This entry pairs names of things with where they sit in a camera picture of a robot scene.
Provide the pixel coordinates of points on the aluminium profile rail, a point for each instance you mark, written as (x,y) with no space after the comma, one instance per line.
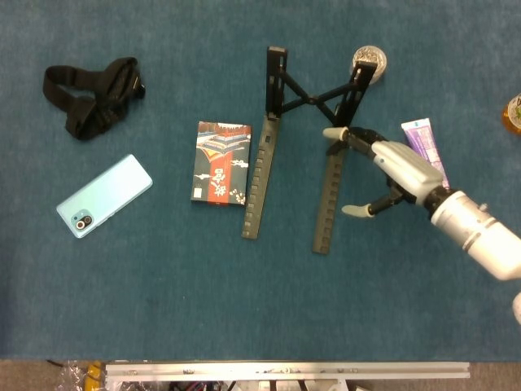
(285,370)

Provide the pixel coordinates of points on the light blue smartphone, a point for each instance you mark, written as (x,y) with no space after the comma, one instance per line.
(103,195)

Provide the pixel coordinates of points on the yellow object under table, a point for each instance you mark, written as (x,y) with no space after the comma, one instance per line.
(93,374)

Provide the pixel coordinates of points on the dark patterned red-striped book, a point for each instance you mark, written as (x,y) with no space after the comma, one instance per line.
(221,163)

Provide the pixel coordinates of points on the black folding laptop stand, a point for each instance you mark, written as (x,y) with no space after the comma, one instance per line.
(260,179)

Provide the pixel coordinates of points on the purple white toothpaste tube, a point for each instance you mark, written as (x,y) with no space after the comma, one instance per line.
(419,134)

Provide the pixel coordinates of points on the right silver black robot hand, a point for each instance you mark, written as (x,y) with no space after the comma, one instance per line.
(411,167)

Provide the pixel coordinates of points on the amber bottle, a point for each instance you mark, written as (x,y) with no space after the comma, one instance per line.
(513,116)

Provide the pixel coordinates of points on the clear crumpled plastic bag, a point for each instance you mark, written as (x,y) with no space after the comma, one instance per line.
(69,379)

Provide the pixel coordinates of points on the clear jar of metal clips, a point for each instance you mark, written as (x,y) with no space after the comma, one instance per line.
(368,53)

